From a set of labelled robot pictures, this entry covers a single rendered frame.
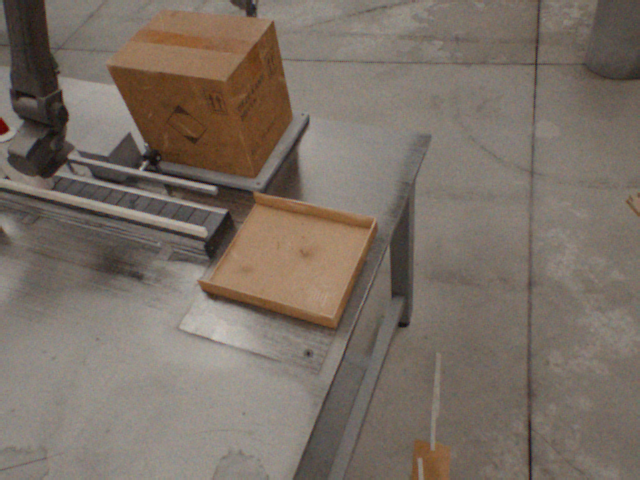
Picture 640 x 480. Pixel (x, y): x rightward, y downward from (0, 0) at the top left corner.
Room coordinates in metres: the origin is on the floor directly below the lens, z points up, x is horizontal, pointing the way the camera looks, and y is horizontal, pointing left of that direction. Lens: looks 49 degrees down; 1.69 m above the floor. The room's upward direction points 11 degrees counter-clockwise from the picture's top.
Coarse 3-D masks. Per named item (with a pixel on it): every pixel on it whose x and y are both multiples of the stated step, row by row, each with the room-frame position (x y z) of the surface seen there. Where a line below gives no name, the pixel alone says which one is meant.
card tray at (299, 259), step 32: (256, 192) 0.89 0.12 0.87; (256, 224) 0.82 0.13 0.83; (288, 224) 0.80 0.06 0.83; (320, 224) 0.78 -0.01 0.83; (352, 224) 0.76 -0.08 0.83; (224, 256) 0.75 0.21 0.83; (256, 256) 0.73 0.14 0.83; (288, 256) 0.71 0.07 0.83; (320, 256) 0.69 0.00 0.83; (352, 256) 0.68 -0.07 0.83; (224, 288) 0.64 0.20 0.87; (256, 288) 0.64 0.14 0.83; (288, 288) 0.63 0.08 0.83; (320, 288) 0.61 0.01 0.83; (352, 288) 0.60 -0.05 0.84; (320, 320) 0.53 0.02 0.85
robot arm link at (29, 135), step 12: (60, 108) 0.93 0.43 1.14; (24, 120) 0.94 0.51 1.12; (60, 120) 0.92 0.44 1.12; (24, 132) 0.91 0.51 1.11; (36, 132) 0.91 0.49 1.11; (48, 132) 0.92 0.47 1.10; (12, 144) 0.88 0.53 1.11; (24, 144) 0.89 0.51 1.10; (36, 144) 0.89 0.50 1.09; (12, 156) 0.87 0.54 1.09; (24, 156) 0.86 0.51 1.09; (36, 156) 0.88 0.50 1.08; (48, 156) 0.90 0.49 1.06; (24, 168) 0.87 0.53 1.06; (36, 168) 0.86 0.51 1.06
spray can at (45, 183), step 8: (0, 120) 1.03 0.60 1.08; (0, 128) 1.02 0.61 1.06; (8, 128) 1.03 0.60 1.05; (0, 136) 1.01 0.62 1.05; (8, 136) 1.02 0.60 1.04; (0, 144) 1.01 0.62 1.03; (8, 144) 1.01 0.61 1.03; (24, 176) 1.01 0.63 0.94; (32, 184) 1.01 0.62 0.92; (40, 184) 1.01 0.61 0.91; (48, 184) 1.02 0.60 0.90
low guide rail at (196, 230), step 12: (0, 180) 1.04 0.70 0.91; (24, 192) 1.01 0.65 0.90; (36, 192) 0.98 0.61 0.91; (48, 192) 0.97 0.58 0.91; (72, 204) 0.93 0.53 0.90; (84, 204) 0.91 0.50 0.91; (96, 204) 0.90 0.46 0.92; (108, 204) 0.89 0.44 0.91; (120, 216) 0.86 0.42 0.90; (132, 216) 0.85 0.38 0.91; (144, 216) 0.83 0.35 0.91; (156, 216) 0.82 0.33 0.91; (180, 228) 0.78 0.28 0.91; (192, 228) 0.77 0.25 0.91; (204, 228) 0.76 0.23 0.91
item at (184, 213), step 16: (64, 176) 1.06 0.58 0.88; (16, 192) 1.03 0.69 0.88; (64, 192) 1.00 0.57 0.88; (80, 192) 0.99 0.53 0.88; (96, 192) 0.98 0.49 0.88; (112, 192) 0.97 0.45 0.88; (128, 192) 0.96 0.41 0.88; (80, 208) 0.94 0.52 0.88; (128, 208) 0.90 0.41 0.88; (144, 208) 0.89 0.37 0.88; (160, 208) 0.88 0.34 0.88; (176, 208) 0.87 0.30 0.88; (192, 208) 0.86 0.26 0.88; (144, 224) 0.84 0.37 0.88; (208, 224) 0.81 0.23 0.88; (208, 240) 0.76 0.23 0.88
